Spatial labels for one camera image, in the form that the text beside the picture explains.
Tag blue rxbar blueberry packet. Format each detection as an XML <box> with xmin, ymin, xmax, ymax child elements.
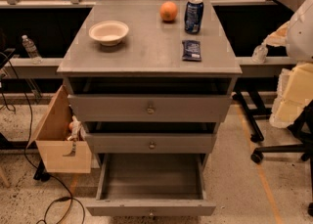
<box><xmin>182</xmin><ymin>40</ymin><xmax>201</xmax><ymax>62</ymax></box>

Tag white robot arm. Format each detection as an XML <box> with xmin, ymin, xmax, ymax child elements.
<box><xmin>286</xmin><ymin>0</ymin><xmax>313</xmax><ymax>62</ymax></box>

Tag grey wooden drawer cabinet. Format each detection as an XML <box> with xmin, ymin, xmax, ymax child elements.
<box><xmin>57</xmin><ymin>0</ymin><xmax>243</xmax><ymax>217</ymax></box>

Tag grey middle drawer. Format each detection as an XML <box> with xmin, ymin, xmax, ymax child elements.
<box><xmin>85</xmin><ymin>133</ymin><xmax>216</xmax><ymax>154</ymax></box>

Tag grey top drawer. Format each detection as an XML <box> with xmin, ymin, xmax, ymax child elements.
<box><xmin>68</xmin><ymin>95</ymin><xmax>231</xmax><ymax>122</ymax></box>

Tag grey open bottom drawer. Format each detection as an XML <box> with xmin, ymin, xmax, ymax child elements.
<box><xmin>87</xmin><ymin>154</ymin><xmax>216</xmax><ymax>217</ymax></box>

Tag items inside cardboard box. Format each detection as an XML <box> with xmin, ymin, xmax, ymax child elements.
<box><xmin>67</xmin><ymin>116</ymin><xmax>84</xmax><ymax>141</ymax></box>

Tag orange fruit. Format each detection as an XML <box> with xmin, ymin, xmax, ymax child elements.
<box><xmin>159</xmin><ymin>1</ymin><xmax>178</xmax><ymax>22</ymax></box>

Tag blue soda can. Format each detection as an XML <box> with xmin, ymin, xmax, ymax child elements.
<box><xmin>184</xmin><ymin>0</ymin><xmax>203</xmax><ymax>34</ymax></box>

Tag cardboard box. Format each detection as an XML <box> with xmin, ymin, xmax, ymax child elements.
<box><xmin>30</xmin><ymin>86</ymin><xmax>92</xmax><ymax>173</ymax></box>

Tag clear plastic water bottle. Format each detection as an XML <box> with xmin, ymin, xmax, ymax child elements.
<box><xmin>22</xmin><ymin>35</ymin><xmax>42</xmax><ymax>65</ymax></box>

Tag black office chair base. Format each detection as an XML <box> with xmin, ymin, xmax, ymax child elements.
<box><xmin>232</xmin><ymin>90</ymin><xmax>313</xmax><ymax>165</ymax></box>

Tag black floor cable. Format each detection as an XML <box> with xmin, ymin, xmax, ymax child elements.
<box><xmin>0</xmin><ymin>51</ymin><xmax>86</xmax><ymax>224</ymax></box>

